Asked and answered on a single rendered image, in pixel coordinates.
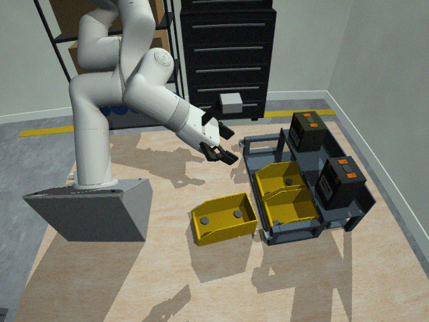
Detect dark grey bin shelf rack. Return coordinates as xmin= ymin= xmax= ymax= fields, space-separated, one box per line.
xmin=239 ymin=119 xmax=376 ymax=246

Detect dark green case with orange latches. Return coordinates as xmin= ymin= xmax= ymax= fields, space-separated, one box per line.
xmin=289 ymin=111 xmax=328 ymax=153

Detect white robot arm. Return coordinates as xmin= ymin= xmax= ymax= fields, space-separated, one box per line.
xmin=66 ymin=0 xmax=243 ymax=189

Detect yellow bin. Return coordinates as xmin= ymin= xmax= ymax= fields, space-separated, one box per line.
xmin=255 ymin=161 xmax=307 ymax=204
xmin=192 ymin=192 xmax=258 ymax=246
xmin=263 ymin=188 xmax=320 ymax=231

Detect black case with orange latches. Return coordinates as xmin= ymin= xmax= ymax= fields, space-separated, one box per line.
xmin=315 ymin=156 xmax=367 ymax=211

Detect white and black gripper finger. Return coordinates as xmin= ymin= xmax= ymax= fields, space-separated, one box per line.
xmin=199 ymin=142 xmax=239 ymax=165
xmin=214 ymin=117 xmax=235 ymax=140

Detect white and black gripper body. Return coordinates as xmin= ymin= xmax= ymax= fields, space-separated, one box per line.
xmin=173 ymin=103 xmax=220 ymax=154

